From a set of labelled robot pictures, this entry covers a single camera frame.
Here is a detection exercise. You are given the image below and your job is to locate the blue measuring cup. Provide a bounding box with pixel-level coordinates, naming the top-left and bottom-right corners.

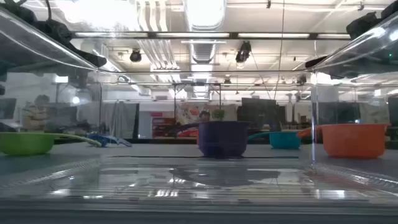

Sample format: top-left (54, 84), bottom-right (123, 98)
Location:
top-left (86, 133), bottom-right (133, 148)

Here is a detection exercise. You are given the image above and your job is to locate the green measuring cup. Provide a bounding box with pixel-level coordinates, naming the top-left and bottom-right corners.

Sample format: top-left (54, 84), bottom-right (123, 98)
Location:
top-left (0, 131), bottom-right (103, 156)

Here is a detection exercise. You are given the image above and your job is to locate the purple measuring cup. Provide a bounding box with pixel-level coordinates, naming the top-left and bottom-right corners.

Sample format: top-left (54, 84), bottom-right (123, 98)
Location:
top-left (174, 120), bottom-right (250, 159)

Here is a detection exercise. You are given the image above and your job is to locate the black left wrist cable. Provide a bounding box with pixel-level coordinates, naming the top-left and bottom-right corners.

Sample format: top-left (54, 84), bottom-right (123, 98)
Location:
top-left (44, 0), bottom-right (53, 22)

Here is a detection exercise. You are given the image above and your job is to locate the black ceiling spotlight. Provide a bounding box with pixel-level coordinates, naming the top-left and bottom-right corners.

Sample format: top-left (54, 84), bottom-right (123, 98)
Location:
top-left (129, 49), bottom-right (142, 63)

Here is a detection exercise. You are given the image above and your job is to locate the person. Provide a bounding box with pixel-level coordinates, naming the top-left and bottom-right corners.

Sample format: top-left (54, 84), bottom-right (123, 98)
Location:
top-left (21, 94), bottom-right (50, 131)

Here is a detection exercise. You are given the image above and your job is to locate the teal measuring cup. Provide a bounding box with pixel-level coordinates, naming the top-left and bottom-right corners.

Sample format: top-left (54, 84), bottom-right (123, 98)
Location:
top-left (248, 131), bottom-right (302, 150)

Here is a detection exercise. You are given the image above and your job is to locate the orange measuring cup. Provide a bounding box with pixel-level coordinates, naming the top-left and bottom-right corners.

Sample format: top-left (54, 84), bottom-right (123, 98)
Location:
top-left (296, 123), bottom-right (391, 159)

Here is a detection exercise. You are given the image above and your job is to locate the red background sign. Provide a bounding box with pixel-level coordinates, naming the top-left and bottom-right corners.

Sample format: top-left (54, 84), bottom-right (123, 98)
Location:
top-left (151, 111), bottom-right (175, 138)

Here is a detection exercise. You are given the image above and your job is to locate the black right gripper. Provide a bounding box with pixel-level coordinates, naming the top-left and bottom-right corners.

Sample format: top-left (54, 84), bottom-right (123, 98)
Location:
top-left (304, 11), bottom-right (387, 69)

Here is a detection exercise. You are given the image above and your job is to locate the black background monitor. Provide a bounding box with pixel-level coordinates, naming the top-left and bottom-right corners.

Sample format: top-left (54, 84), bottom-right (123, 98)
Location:
top-left (238, 98), bottom-right (285, 125)

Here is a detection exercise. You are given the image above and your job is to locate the clear plastic basket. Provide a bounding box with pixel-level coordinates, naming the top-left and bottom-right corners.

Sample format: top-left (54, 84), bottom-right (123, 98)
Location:
top-left (0, 6), bottom-right (398, 224)

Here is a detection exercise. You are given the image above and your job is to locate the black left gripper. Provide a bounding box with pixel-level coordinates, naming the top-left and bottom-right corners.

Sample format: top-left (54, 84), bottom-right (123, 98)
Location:
top-left (32, 18), bottom-right (108, 68)

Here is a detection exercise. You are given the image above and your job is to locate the grey hanging cloth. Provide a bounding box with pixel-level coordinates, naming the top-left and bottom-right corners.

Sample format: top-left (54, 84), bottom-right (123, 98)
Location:
top-left (109, 102), bottom-right (140, 139)

